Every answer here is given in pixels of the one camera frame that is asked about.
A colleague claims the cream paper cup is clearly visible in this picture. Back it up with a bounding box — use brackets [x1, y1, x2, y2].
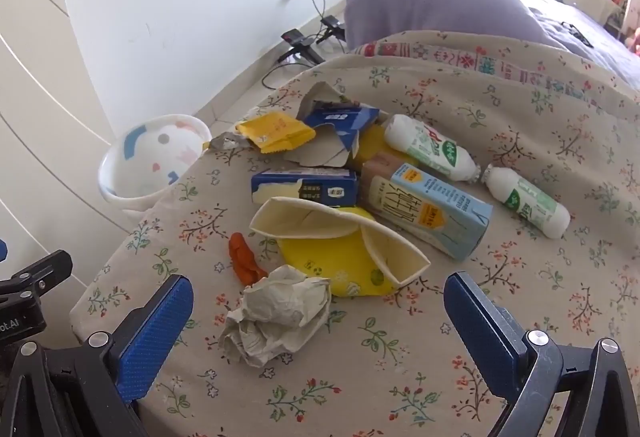
[250, 197, 431, 297]

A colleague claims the blue small carton box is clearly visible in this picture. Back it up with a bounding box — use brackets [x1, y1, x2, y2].
[250, 168, 358, 208]

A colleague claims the black device stand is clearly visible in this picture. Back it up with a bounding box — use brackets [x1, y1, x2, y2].
[314, 15, 346, 45]
[277, 29, 324, 66]

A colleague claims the black floor cable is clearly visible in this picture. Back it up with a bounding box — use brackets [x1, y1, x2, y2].
[260, 0, 331, 93]

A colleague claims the black device stand right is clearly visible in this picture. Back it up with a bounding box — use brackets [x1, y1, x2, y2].
[314, 15, 346, 45]

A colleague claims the white patterned trash bin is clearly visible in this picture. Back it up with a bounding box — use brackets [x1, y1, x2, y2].
[98, 114, 212, 223]

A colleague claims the yellow snack wrapper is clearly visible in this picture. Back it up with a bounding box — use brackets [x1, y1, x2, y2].
[235, 111, 316, 154]

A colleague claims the white paper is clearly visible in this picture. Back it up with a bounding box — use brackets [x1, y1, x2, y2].
[218, 265, 332, 368]

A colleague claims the black device stand left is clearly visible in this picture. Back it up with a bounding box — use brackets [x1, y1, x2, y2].
[277, 29, 324, 66]

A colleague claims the light blue milk carton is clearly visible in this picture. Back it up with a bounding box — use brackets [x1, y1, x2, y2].
[359, 152, 492, 261]

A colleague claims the torn blue cardboard box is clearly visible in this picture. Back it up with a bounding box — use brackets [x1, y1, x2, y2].
[283, 82, 380, 168]

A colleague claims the white yogurt bottle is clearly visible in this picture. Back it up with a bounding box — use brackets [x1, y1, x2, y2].
[384, 114, 480, 183]
[482, 165, 570, 240]

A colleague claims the purple blanket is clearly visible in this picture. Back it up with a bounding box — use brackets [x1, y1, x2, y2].
[345, 0, 639, 82]

